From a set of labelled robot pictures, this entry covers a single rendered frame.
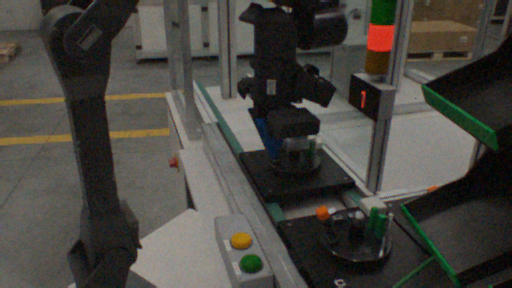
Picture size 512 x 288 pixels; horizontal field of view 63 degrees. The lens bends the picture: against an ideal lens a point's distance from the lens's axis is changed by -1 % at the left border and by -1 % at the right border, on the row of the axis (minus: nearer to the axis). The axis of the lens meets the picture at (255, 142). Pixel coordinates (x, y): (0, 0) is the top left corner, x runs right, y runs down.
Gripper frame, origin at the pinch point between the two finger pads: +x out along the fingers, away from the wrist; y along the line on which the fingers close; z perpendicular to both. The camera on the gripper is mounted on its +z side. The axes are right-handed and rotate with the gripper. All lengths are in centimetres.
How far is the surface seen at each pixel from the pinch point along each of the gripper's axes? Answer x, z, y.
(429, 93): -11.2, 11.9, -16.9
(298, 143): 20.8, 19.9, 36.8
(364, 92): 3.6, 29.0, 23.4
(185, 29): 0, 0, 87
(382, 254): 26.4, 21.6, -1.1
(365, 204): 26.5, 27.1, 14.6
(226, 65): 20, 18, 110
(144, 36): 90, 4, 530
